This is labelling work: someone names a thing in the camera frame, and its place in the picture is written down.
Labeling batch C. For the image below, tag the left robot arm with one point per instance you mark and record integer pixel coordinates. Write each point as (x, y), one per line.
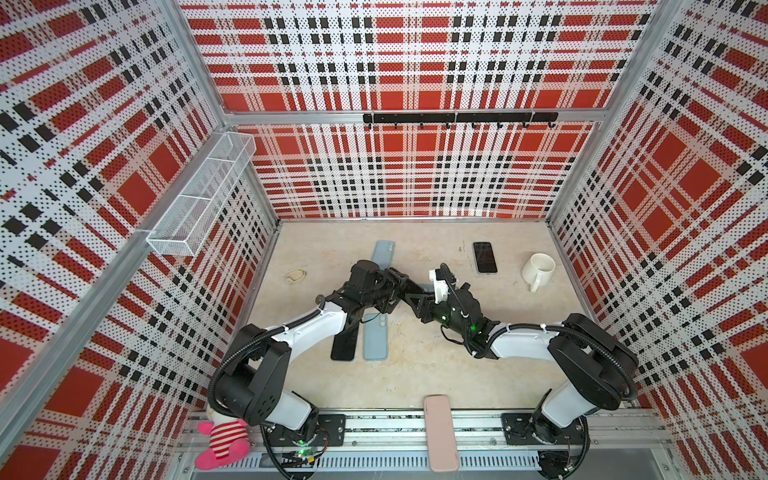
(249, 383)

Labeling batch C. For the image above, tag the white wire basket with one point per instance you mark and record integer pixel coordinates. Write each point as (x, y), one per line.
(216, 171)

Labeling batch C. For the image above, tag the purple black phone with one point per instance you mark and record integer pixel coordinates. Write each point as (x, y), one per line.
(485, 257)

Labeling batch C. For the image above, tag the black phone lower left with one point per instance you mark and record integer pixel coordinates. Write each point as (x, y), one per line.
(345, 345)

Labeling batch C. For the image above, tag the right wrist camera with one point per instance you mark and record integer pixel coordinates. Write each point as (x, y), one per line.
(441, 287)

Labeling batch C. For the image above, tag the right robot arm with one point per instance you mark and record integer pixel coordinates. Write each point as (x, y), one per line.
(598, 369)

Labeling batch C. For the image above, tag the pink phone on rail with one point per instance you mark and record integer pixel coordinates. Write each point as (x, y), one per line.
(442, 447)

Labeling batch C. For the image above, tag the white mug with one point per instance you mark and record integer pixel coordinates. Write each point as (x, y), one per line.
(538, 271)

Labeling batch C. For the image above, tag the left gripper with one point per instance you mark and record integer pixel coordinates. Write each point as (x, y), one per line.
(391, 279)

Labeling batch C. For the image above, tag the pink plush toy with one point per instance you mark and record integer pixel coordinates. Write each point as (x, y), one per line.
(228, 441)

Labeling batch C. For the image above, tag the black hook rail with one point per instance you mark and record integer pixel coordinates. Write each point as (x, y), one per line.
(524, 118)

